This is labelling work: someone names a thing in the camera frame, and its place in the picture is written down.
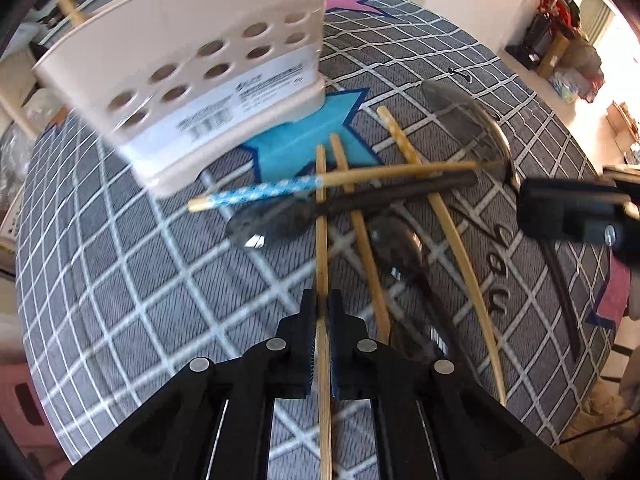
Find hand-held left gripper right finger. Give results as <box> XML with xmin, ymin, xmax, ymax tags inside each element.
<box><xmin>327</xmin><ymin>290</ymin><xmax>583</xmax><ymax>480</ymax></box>

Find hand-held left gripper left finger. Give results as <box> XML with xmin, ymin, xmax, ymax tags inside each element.
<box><xmin>65</xmin><ymin>288</ymin><xmax>317</xmax><ymax>480</ymax></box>

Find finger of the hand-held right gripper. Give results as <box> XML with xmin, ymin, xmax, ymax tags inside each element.
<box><xmin>517</xmin><ymin>177</ymin><xmax>640</xmax><ymax>261</ymax></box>

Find small steel spoon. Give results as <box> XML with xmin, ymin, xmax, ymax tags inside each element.
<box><xmin>369</xmin><ymin>215</ymin><xmax>453</xmax><ymax>361</ymax></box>

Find yellow dotted bamboo chopstick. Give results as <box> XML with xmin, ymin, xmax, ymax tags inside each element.
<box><xmin>376</xmin><ymin>106</ymin><xmax>508</xmax><ymax>407</ymax></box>

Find large steel spoon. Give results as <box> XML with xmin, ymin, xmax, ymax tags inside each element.
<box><xmin>421</xmin><ymin>80</ymin><xmax>583</xmax><ymax>361</ymax></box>

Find blue dotted bamboo chopstick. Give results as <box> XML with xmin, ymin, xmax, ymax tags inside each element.
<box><xmin>187</xmin><ymin>161</ymin><xmax>482</xmax><ymax>213</ymax></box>

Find black handled steel spoon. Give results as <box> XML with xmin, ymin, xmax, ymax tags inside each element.
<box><xmin>225</xmin><ymin>169</ymin><xmax>479</xmax><ymax>250</ymax></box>

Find cream plastic utensil holder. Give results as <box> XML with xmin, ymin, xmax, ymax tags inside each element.
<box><xmin>32</xmin><ymin>0</ymin><xmax>328</xmax><ymax>198</ymax></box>

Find pile of bags and boxes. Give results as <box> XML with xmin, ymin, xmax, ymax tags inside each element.
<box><xmin>505</xmin><ymin>0</ymin><xmax>603</xmax><ymax>106</ymax></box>

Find pink plastic stool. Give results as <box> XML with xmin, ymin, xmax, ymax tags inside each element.
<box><xmin>0</xmin><ymin>360</ymin><xmax>66</xmax><ymax>466</ymax></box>

